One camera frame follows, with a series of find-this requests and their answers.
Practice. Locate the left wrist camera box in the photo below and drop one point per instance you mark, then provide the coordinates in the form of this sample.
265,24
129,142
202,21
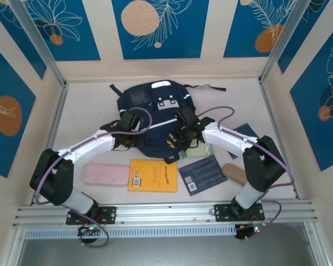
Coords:
141,120

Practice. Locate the aluminium frame leg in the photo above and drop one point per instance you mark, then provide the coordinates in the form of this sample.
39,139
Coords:
319,249
14,249

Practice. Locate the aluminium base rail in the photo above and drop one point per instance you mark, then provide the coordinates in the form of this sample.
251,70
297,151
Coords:
166,212

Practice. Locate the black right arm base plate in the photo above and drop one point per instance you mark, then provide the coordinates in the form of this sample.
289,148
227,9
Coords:
222,213

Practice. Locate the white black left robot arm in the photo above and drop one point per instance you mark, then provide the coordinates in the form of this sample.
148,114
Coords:
86,145

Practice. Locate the aluminium frame post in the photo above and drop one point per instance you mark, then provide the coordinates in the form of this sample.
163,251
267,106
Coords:
283,36
36,38

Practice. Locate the dark blue book yellow label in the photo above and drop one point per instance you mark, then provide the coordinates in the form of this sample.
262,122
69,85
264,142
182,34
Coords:
245,131

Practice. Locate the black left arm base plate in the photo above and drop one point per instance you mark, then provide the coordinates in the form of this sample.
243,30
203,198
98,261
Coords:
111,214

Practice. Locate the aluminium side rail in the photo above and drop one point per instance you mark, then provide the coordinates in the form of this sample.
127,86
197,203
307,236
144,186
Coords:
48,138
269,110

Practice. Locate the pink pencil case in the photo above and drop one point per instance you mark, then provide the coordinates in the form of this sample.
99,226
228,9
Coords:
105,174

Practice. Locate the yellow notebook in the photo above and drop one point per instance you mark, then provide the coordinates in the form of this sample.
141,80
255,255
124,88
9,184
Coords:
155,177

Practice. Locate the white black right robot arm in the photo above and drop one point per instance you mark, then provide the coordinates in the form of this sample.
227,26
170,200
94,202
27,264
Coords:
227,138

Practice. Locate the tan glasses case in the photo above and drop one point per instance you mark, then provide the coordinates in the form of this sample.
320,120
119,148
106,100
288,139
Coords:
233,171

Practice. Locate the dark blue notebook with barcode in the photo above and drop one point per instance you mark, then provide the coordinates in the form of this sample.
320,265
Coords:
202,176

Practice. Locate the small black controller board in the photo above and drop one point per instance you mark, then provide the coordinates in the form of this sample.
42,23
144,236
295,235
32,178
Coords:
245,232
90,228

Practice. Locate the navy blue backpack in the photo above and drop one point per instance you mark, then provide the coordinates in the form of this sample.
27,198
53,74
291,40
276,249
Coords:
158,138

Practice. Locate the green notepad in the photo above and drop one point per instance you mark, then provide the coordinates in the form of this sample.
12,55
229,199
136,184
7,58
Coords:
197,153

